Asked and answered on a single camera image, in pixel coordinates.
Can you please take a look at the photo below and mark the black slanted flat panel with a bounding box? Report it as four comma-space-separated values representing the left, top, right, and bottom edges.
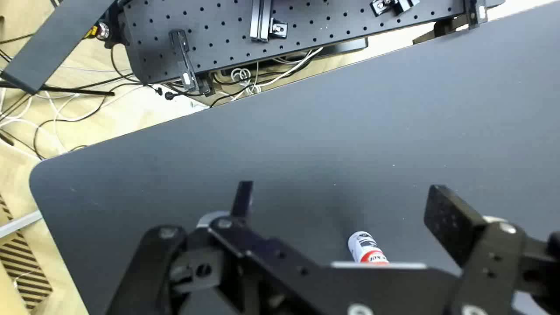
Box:
0, 0, 119, 94

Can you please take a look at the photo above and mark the black floor cable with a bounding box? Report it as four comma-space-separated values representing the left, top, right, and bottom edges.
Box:
0, 77, 119, 98

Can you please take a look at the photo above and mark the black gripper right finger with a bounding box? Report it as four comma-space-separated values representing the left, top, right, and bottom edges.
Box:
423, 184, 560, 315

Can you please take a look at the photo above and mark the silver aluminium post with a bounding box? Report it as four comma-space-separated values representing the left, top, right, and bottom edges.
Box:
248, 0, 275, 44

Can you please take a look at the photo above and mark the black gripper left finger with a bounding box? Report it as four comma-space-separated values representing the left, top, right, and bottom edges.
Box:
107, 180, 317, 315

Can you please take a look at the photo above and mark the white cable bundle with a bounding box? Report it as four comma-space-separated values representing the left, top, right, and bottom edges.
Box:
210, 45, 325, 98

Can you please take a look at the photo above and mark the red white spray can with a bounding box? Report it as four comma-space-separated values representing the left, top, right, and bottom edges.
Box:
346, 229, 392, 268

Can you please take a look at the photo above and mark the striped floor grille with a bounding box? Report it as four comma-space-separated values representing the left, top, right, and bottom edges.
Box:
0, 194, 54, 311

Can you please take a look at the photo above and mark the silver aluminium rail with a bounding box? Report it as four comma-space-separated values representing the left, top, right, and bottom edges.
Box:
0, 208, 44, 240

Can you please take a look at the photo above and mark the black angled bracket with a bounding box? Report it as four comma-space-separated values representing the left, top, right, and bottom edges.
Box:
411, 0, 490, 45

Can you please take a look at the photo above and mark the black perforated breadboard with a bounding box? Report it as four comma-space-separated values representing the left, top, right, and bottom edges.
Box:
119, 0, 492, 86

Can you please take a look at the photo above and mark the black camera clamp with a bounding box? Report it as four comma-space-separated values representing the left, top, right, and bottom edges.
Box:
369, 0, 422, 17

